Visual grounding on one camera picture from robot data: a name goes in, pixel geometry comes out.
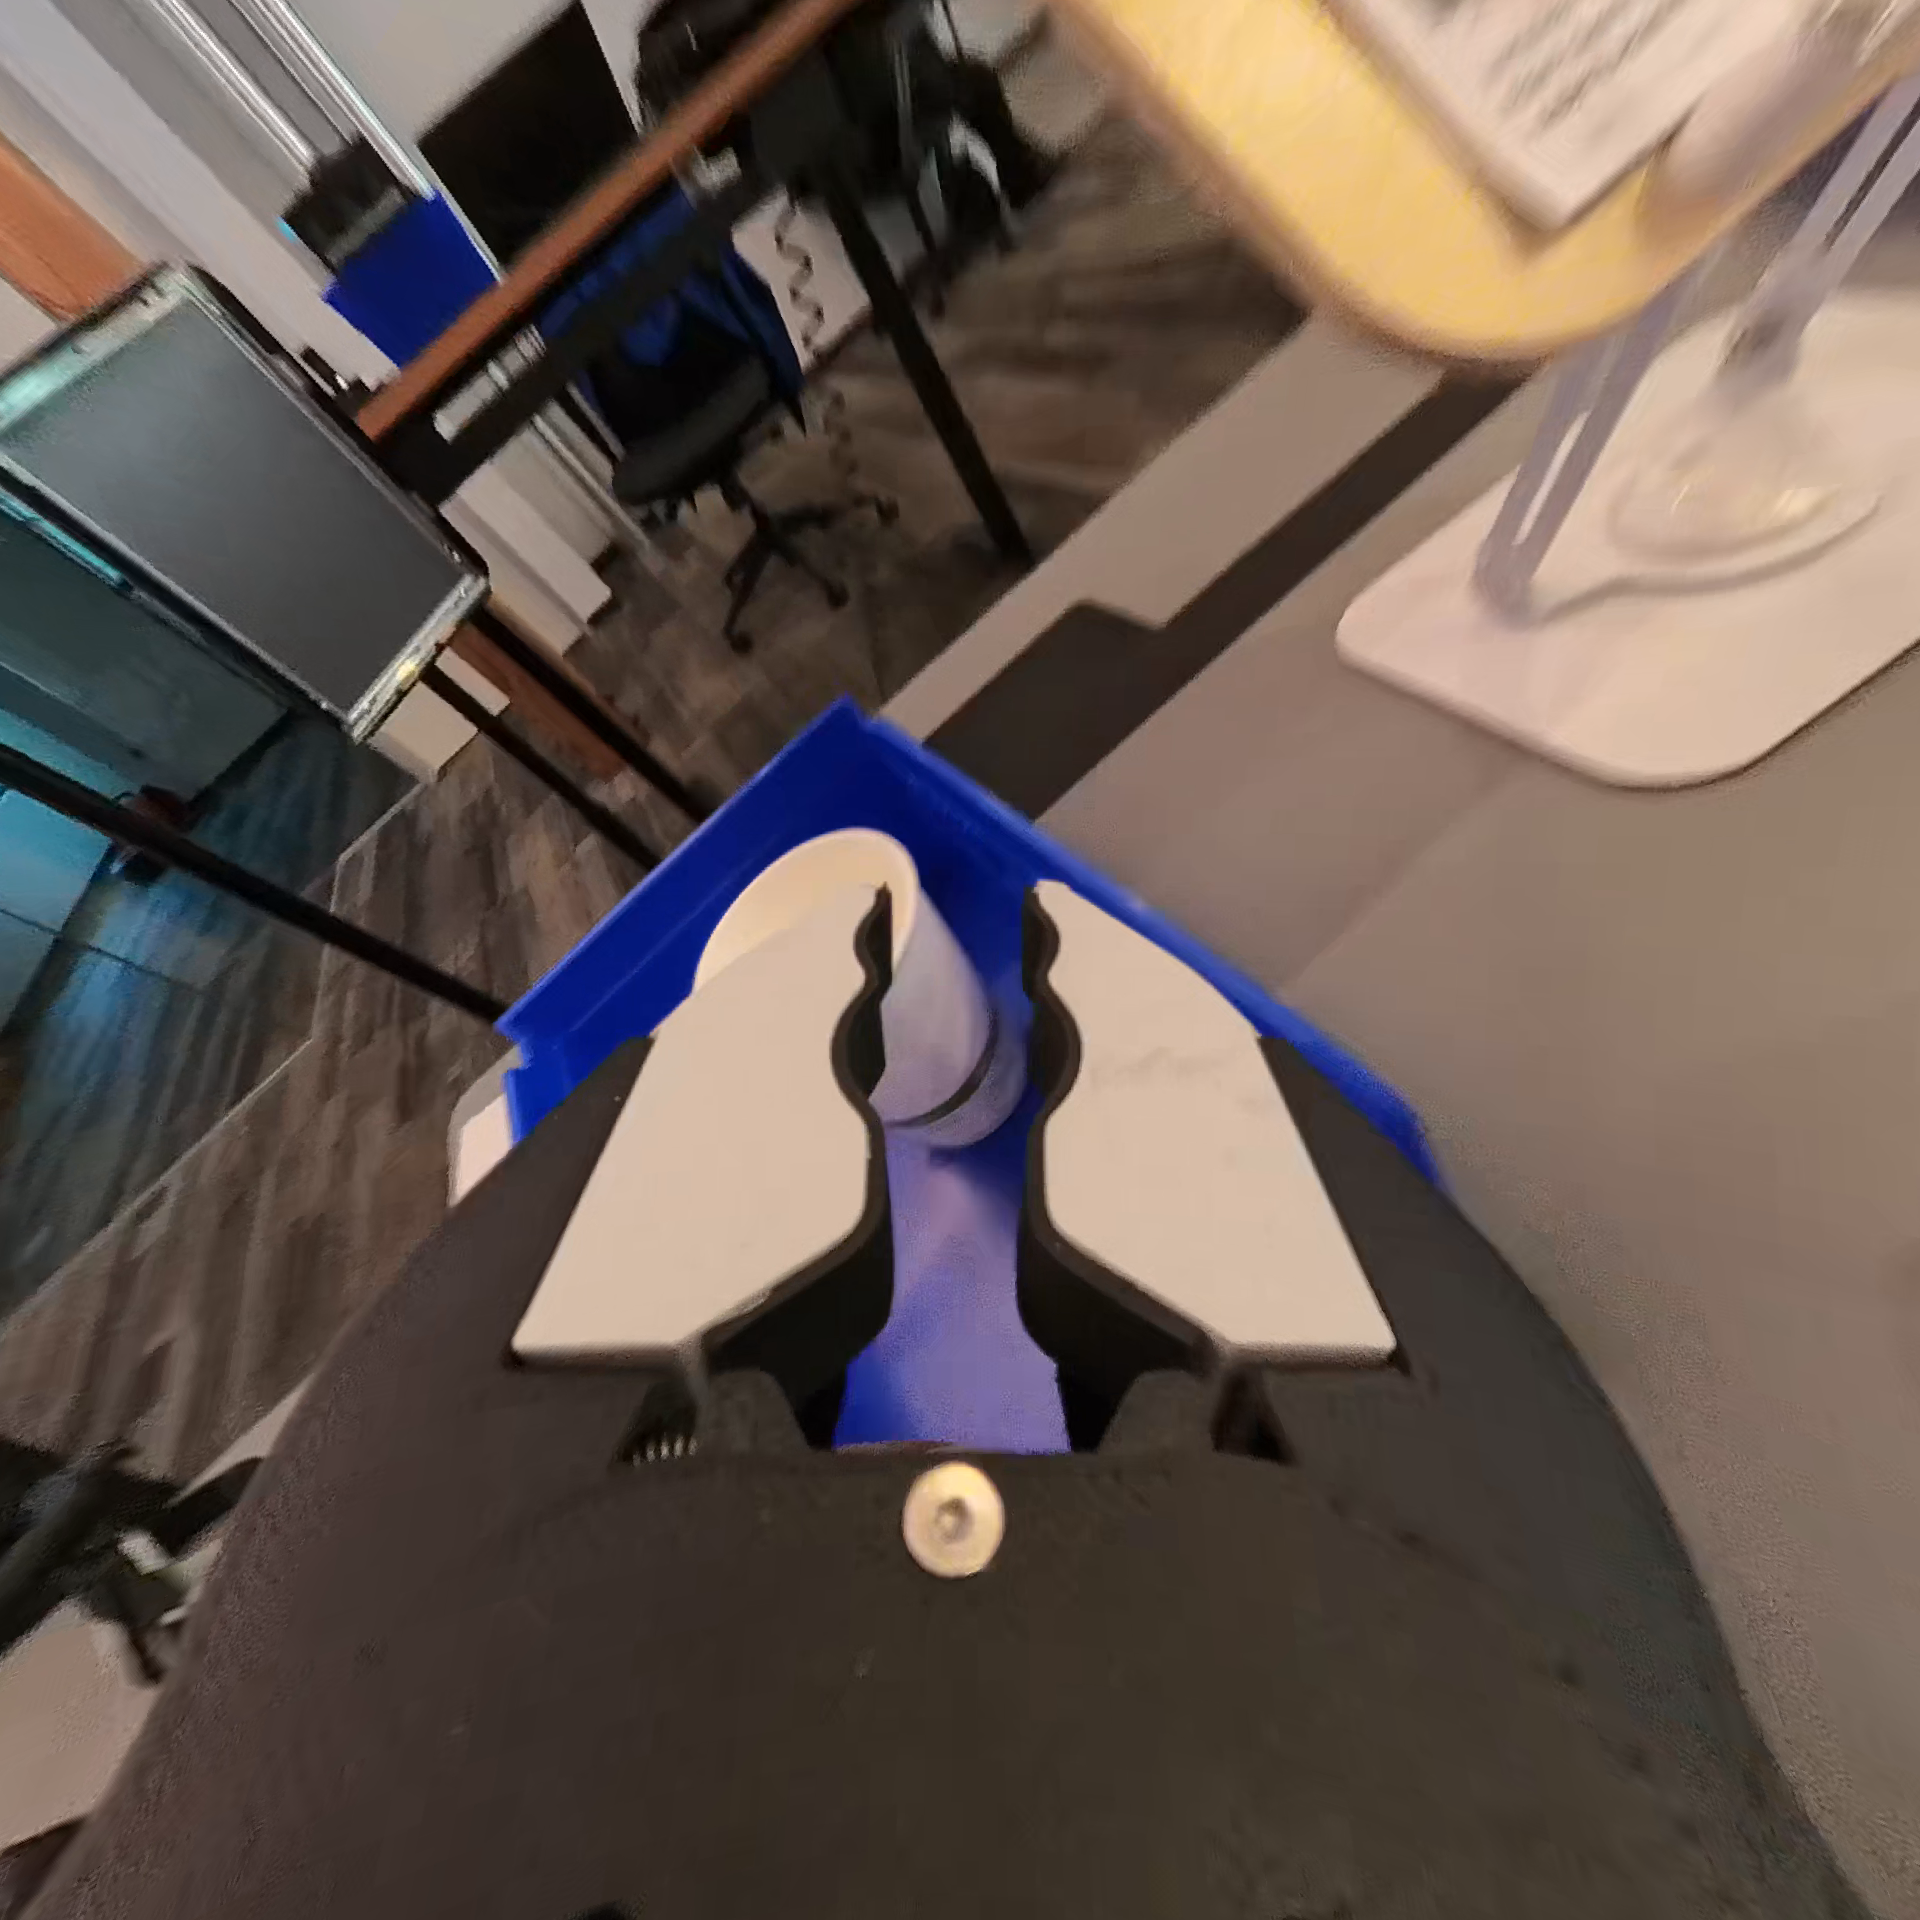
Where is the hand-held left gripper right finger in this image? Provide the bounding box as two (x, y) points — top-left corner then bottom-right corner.
(1016, 877), (1403, 1451)

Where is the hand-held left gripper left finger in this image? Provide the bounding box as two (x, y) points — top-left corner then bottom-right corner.
(508, 883), (899, 1453)

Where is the blue plastic bin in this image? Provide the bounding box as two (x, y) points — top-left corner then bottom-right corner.
(322, 201), (506, 368)
(496, 694), (1454, 1456)

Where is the white paper cup green band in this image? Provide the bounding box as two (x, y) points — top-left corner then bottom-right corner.
(692, 827), (1039, 1152)

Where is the grey desk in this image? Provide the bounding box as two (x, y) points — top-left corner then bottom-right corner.
(448, 307), (1920, 1920)

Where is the wooden book stand white base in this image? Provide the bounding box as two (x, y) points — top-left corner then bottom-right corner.
(1048, 0), (1920, 792)

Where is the black tripod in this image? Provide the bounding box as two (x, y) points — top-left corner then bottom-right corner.
(0, 1437), (264, 1683)

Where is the black office chair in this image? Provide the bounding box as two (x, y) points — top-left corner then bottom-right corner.
(607, 352), (902, 653)

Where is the silver framed sign board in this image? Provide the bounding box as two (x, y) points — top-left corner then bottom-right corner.
(0, 268), (492, 741)

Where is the blue cloth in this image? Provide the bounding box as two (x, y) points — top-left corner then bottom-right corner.
(540, 246), (811, 437)

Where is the black monitor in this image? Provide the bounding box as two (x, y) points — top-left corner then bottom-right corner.
(420, 15), (646, 256)

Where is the printed instruction sheet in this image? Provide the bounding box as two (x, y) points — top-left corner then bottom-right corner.
(1327, 0), (1853, 231)

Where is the wooden table black frame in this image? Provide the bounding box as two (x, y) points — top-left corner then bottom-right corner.
(322, 0), (1039, 571)

